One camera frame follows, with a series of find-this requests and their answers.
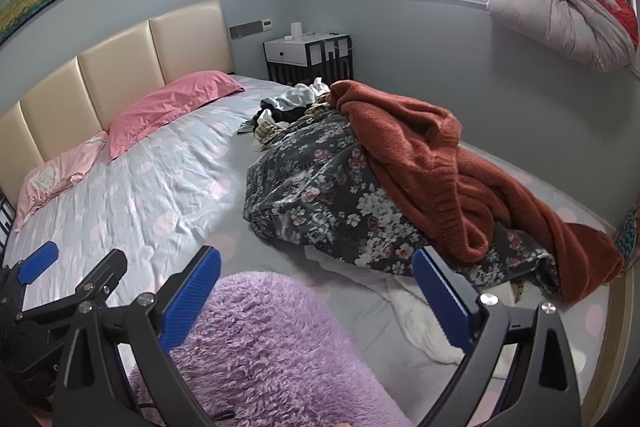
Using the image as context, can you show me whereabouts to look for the white garment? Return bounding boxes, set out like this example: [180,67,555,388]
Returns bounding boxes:
[274,78,331,112]

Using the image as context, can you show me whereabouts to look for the person's left forearm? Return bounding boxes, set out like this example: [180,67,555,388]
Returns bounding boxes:
[127,271,413,427]

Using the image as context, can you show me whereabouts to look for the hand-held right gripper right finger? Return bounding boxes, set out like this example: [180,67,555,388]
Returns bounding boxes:
[411,247,588,427]

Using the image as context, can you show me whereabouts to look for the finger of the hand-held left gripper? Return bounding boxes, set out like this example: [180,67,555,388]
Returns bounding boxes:
[15,249,129,323]
[15,241,60,288]

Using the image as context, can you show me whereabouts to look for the bed with pink-dotted sheet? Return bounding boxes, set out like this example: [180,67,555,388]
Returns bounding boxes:
[0,74,616,427]

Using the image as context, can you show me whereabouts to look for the teal patterned cloth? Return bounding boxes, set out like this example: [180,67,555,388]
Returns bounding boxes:
[612,207,640,278]

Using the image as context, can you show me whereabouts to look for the cream padded headboard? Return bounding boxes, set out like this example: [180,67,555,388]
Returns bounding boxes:
[0,0,236,208]

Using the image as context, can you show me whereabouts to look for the rust fleece garment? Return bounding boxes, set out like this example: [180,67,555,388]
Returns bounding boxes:
[327,79,626,305]

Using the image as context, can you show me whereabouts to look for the plaid garment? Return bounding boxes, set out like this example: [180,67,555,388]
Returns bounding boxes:
[252,99,341,142]

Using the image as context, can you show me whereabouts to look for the light pink printed pillow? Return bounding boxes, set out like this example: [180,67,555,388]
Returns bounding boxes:
[12,130,110,233]

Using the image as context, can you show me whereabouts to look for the grey bundled duvet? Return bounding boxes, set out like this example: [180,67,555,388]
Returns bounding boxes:
[486,0,640,74]

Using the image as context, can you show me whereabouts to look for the wall switch panel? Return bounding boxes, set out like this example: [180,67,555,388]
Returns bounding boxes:
[230,20,274,38]

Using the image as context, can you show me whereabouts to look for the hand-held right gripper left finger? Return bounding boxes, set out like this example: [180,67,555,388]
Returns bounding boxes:
[52,246,222,427]

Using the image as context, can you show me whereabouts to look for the dark floral pants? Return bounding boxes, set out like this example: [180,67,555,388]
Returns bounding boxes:
[242,109,561,295]

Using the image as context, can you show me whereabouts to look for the red cloth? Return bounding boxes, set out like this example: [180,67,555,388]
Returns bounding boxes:
[582,0,640,50]

